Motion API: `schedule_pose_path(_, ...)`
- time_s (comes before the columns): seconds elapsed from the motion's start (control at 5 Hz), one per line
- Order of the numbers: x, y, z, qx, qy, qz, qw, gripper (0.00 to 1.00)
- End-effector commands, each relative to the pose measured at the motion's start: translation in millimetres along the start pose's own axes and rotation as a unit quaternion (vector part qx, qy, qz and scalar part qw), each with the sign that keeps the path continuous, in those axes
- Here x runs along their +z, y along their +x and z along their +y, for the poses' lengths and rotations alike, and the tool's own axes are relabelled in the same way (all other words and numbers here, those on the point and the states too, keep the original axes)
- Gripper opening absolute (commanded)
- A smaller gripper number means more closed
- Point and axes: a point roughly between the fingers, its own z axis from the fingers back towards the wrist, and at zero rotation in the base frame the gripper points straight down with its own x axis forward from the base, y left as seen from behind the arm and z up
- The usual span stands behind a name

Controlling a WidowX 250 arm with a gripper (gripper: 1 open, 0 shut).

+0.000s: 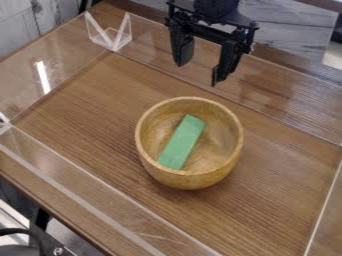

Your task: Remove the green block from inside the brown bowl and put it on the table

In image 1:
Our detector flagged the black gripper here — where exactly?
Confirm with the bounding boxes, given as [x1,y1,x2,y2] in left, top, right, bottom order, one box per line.
[165,0,259,86]

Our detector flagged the green rectangular block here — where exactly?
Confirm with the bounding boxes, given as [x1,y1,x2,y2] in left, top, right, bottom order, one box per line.
[157,114,206,170]

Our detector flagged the brown wooden bowl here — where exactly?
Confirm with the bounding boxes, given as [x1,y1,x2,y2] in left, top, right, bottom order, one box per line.
[135,96,243,190]

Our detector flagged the clear acrylic tray walls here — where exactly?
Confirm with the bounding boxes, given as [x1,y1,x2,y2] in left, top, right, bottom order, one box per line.
[0,15,342,256]

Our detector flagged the black table leg frame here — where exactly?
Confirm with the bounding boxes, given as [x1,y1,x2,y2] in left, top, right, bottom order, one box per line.
[29,208,77,256]

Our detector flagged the black cable on floor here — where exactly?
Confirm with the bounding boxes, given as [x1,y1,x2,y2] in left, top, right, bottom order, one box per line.
[0,227,45,256]

